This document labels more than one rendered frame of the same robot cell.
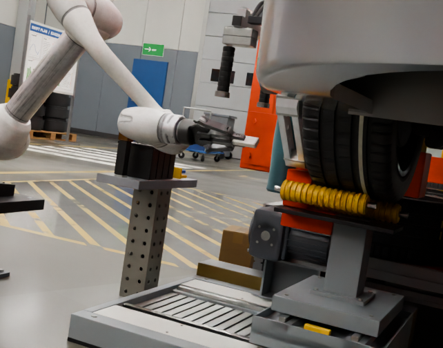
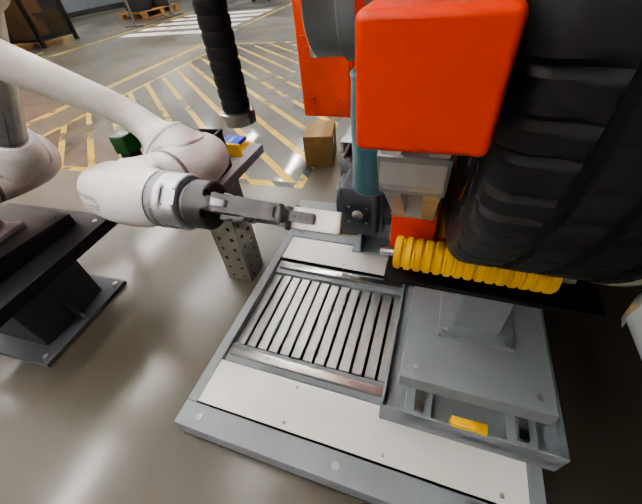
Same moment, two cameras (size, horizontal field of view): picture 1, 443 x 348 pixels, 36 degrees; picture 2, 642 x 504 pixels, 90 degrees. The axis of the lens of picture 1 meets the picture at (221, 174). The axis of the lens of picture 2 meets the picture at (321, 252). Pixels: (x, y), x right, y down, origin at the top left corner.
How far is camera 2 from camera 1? 1.55 m
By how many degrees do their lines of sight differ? 39
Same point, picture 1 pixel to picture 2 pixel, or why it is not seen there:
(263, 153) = (330, 95)
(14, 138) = (25, 168)
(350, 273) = (493, 315)
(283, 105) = (401, 182)
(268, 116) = not seen: hidden behind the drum
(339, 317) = (495, 404)
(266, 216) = (354, 196)
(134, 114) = (95, 195)
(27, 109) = (5, 132)
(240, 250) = (322, 151)
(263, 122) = not seen: hidden behind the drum
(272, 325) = (407, 415)
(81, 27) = not seen: outside the picture
